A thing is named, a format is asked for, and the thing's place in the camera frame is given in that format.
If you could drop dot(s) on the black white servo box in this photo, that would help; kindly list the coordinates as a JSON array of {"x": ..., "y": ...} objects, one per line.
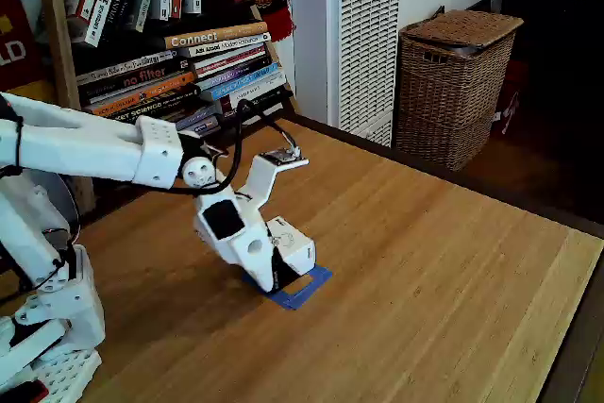
[{"x": 297, "y": 242}]

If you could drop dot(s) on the blue tape square target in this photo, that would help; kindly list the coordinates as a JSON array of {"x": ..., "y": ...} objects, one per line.
[{"x": 302, "y": 297}]

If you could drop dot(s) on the grey blue book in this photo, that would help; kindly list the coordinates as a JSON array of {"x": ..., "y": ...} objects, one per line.
[{"x": 203, "y": 124}]

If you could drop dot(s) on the black Rocket Science book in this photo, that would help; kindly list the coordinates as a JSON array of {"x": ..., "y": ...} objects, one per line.
[{"x": 156, "y": 108}]

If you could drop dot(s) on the blue paperback book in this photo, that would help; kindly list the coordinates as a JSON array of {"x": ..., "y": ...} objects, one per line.
[{"x": 245, "y": 79}]

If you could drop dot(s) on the purple paperback book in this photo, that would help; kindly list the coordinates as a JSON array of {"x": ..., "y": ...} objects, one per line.
[{"x": 236, "y": 73}]

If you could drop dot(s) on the orange paperback book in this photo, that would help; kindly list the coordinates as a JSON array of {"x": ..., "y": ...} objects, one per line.
[{"x": 156, "y": 90}]

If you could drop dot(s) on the white red striped book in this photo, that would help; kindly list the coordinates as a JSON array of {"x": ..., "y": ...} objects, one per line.
[{"x": 226, "y": 58}]

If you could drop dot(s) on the black no filter book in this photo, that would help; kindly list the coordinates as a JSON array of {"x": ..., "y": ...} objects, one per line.
[{"x": 141, "y": 76}]

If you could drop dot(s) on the white Modern Romance book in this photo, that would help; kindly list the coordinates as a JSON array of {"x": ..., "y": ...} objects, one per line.
[{"x": 226, "y": 45}]

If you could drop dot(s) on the orange Connect book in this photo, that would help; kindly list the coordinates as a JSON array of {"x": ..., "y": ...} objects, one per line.
[{"x": 198, "y": 38}]

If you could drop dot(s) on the white book script title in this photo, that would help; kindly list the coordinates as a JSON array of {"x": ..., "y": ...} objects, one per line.
[{"x": 122, "y": 67}]

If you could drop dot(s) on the white louvered heater panel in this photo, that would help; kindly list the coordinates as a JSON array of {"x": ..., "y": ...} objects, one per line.
[{"x": 368, "y": 44}]

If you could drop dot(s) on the wooden ladder bookshelf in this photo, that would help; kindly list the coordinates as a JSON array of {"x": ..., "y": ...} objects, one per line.
[{"x": 54, "y": 44}]

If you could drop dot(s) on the brown wicker laundry basket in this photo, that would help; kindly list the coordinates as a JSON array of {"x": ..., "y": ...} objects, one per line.
[{"x": 448, "y": 91}]

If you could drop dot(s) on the red black clamp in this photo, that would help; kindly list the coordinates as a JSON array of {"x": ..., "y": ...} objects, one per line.
[{"x": 23, "y": 393}]

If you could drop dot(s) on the red yellow banner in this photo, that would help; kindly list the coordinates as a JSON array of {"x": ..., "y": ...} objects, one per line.
[{"x": 14, "y": 21}]

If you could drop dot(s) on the wrist camera on white bracket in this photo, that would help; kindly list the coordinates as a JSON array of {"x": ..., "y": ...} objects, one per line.
[{"x": 264, "y": 181}]

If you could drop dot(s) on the white perforated base plate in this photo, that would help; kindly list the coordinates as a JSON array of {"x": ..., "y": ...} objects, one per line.
[{"x": 66, "y": 374}]

